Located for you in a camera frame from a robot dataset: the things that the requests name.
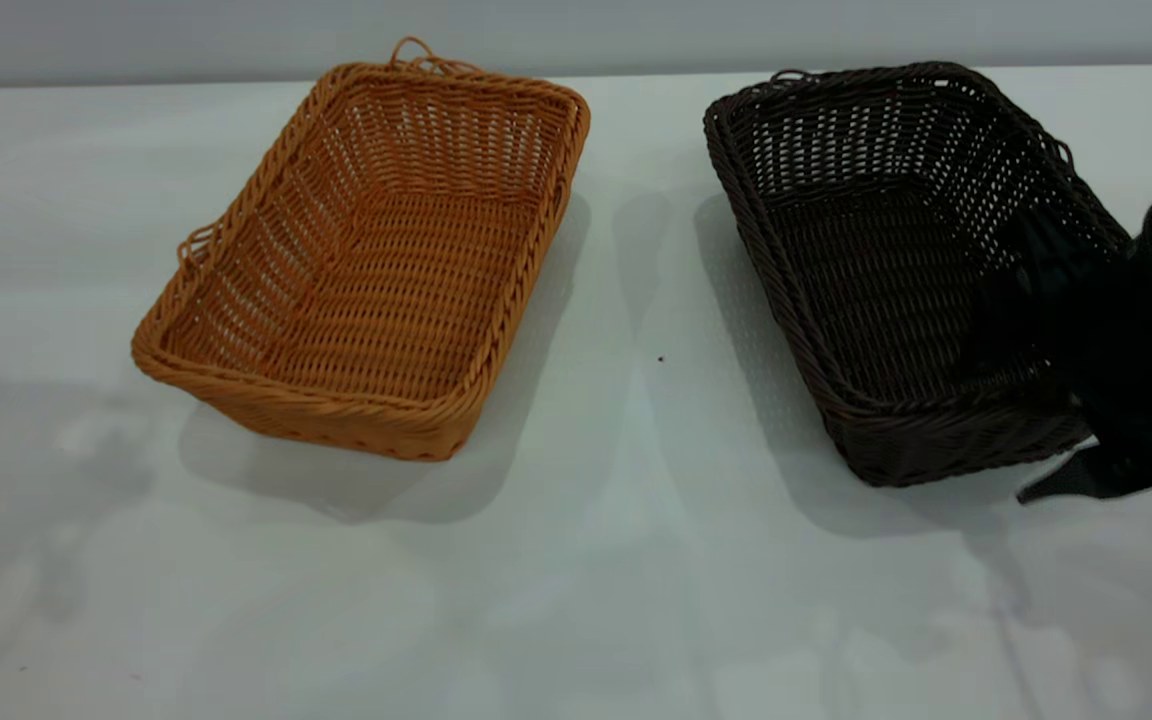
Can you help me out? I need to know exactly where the dark brown wicker basket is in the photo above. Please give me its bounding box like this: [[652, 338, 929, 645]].
[[703, 62, 1137, 489]]

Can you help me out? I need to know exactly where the light brown wicker basket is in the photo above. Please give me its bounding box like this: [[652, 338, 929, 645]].
[[131, 37, 592, 463]]

